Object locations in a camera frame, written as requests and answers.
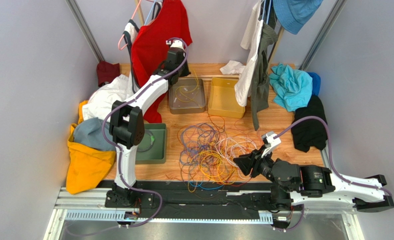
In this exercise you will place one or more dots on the blue hanging hat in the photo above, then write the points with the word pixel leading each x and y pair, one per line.
pixel 294 14

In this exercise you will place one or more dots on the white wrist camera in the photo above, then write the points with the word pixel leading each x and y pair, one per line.
pixel 176 44
pixel 271 142

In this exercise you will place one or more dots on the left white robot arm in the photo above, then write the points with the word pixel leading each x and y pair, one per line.
pixel 127 127

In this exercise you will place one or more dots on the grey metal tray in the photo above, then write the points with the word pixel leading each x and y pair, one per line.
pixel 187 96

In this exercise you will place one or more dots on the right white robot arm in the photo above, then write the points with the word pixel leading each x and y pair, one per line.
pixel 314 186

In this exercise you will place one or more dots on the pink clothes hanger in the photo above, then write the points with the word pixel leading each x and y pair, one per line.
pixel 121 45

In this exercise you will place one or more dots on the white cloth pile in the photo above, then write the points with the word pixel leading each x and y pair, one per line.
pixel 100 103

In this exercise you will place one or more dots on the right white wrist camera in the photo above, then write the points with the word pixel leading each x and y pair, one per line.
pixel 271 142

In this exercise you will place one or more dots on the olive hanging garment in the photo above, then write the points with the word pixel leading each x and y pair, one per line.
pixel 259 92

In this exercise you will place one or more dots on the white crumpled cloth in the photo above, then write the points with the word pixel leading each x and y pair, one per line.
pixel 232 68

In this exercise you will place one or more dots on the white hanging shirt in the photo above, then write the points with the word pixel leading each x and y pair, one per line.
pixel 250 41

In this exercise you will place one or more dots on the dark blue cloth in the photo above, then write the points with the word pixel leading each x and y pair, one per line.
pixel 316 83

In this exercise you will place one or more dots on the yellow plastic tray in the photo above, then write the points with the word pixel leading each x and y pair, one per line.
pixel 222 100

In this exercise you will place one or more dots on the red t-shirt on hanger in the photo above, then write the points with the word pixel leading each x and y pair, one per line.
pixel 149 48

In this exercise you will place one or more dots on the black cloth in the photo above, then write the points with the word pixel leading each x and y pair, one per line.
pixel 310 133

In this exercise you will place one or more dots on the turquoise cloth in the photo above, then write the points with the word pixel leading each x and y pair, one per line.
pixel 293 87

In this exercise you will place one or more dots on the yellow cloth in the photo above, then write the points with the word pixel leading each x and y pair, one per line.
pixel 88 166

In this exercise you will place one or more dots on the green plastic tray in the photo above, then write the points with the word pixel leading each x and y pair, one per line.
pixel 153 147

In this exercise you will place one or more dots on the dark red cloth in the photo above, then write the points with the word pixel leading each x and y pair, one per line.
pixel 107 72

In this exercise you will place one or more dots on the grey blue cloth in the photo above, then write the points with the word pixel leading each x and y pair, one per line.
pixel 90 133

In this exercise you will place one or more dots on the white grey trimmed tank top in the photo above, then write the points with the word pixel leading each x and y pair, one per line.
pixel 130 33

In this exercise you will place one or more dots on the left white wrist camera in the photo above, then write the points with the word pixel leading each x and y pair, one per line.
pixel 176 44

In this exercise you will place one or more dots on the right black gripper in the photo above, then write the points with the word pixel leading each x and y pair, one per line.
pixel 253 163

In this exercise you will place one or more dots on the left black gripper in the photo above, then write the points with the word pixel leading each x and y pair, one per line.
pixel 186 72

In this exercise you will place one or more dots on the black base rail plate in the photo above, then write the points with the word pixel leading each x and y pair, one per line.
pixel 183 201

